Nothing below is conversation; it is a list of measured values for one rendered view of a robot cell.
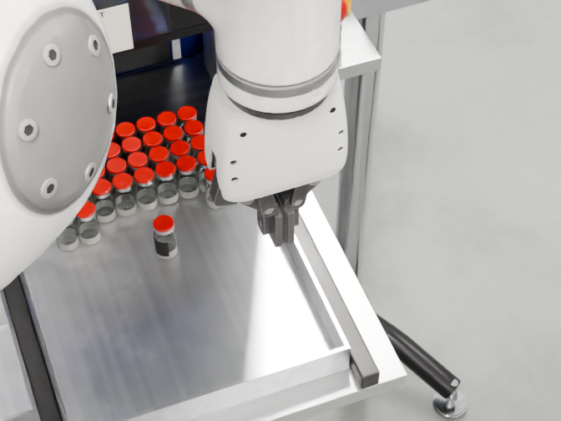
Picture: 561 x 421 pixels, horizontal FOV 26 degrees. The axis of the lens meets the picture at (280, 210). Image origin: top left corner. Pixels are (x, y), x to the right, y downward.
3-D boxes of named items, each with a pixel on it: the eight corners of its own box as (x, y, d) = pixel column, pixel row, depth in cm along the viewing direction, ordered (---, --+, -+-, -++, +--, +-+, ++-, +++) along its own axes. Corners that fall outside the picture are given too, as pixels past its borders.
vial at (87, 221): (77, 232, 124) (70, 203, 120) (98, 226, 124) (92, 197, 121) (82, 248, 122) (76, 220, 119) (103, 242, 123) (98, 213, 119)
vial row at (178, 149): (44, 206, 126) (37, 177, 122) (209, 160, 130) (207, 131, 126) (49, 221, 125) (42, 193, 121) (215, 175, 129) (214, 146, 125)
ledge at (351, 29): (235, 21, 147) (235, 8, 146) (335, -4, 150) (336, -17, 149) (276, 98, 139) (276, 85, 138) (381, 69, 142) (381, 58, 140)
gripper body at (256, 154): (325, 15, 87) (321, 123, 96) (189, 49, 85) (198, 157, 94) (366, 83, 83) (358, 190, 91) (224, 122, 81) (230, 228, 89)
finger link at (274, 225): (269, 163, 94) (270, 218, 99) (230, 174, 93) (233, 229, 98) (284, 192, 92) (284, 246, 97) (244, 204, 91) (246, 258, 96)
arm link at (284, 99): (317, -10, 86) (316, 22, 88) (199, 20, 84) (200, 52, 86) (365, 67, 81) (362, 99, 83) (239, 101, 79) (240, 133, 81)
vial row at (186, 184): (49, 222, 125) (42, 193, 121) (215, 175, 129) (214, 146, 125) (55, 238, 123) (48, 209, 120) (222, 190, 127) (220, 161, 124)
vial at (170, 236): (153, 246, 123) (149, 219, 119) (174, 240, 123) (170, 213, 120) (159, 262, 121) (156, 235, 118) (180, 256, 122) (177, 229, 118)
